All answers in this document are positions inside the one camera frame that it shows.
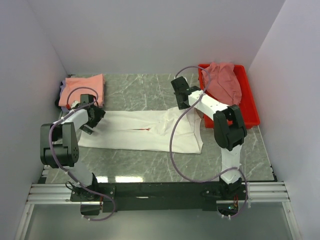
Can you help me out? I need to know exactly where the white Coca-Cola t-shirt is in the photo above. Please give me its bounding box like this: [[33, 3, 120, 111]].
[[78, 107, 203, 154]]

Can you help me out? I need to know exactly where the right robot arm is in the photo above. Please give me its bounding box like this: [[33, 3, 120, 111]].
[[169, 76, 247, 200]]

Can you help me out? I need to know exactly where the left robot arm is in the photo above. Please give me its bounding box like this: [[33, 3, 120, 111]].
[[40, 94, 106, 201]]

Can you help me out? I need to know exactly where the folded lavender t-shirt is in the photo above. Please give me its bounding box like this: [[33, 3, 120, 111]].
[[58, 77, 74, 113]]

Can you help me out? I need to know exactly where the folded salmon pink t-shirt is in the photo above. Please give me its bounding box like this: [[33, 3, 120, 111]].
[[58, 74, 105, 108]]

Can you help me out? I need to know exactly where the crumpled pink t-shirt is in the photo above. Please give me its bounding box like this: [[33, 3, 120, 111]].
[[201, 62, 242, 106]]

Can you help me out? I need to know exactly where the red plastic bin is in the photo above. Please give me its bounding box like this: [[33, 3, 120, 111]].
[[198, 64, 260, 129]]

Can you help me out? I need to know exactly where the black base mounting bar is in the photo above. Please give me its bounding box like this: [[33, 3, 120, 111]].
[[70, 181, 246, 215]]

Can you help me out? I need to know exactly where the aluminium rail frame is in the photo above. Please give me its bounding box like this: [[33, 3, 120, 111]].
[[15, 180, 302, 240]]

